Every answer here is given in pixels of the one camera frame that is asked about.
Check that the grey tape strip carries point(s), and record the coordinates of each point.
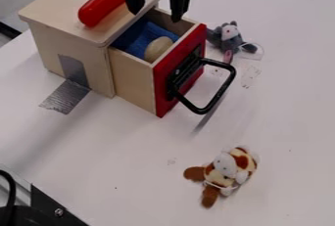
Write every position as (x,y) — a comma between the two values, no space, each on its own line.
(67,84)

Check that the red toy sausage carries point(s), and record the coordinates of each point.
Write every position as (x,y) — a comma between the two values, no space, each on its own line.
(101,5)

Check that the beige toy egg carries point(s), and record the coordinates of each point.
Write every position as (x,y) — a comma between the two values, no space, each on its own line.
(158,48)

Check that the blue cloth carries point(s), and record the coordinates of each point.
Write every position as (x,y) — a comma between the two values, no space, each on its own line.
(141,37)

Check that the brown and white plush dog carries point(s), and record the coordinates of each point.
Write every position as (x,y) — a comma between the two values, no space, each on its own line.
(226,172)

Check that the red-fronted wooden drawer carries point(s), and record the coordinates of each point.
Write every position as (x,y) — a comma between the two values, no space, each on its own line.
(168,63)

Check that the grey plush animal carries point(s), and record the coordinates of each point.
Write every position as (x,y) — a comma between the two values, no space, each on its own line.
(228,37)

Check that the wooden cabinet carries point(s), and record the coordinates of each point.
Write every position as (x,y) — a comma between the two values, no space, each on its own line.
(74,31)

